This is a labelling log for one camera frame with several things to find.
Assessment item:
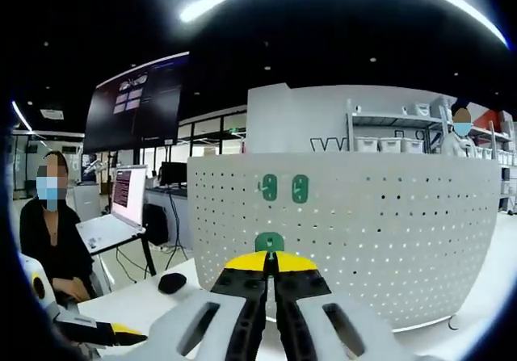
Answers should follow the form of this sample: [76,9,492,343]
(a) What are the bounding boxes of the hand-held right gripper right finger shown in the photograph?
[275,251,397,361]

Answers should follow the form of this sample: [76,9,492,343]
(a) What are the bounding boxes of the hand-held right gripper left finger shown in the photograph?
[148,251,268,361]

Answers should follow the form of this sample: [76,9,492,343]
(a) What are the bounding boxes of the green hook assembly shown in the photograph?
[291,174,310,204]
[254,231,286,263]
[258,174,277,202]

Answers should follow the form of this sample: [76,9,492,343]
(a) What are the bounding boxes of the white perforated mounting plate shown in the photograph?
[187,153,501,333]

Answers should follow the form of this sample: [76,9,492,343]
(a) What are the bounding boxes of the black mouse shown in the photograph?
[158,272,187,295]

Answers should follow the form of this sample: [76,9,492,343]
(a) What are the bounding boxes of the black computer tower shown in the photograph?
[143,204,169,246]

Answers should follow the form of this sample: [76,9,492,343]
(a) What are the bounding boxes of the white laptop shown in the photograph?
[75,166,148,256]

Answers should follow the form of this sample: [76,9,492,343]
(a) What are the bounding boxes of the black desk monitor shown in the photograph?
[160,161,189,187]

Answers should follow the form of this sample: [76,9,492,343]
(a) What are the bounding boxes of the row of white storage bins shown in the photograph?
[354,134,517,161]

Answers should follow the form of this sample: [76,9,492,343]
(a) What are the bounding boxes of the metal storage shelf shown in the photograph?
[345,98,517,216]

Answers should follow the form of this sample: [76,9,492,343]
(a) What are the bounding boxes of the ceiling light strip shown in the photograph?
[179,0,509,49]

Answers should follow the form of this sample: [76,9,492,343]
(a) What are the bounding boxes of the large dark wall screen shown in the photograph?
[82,51,191,155]

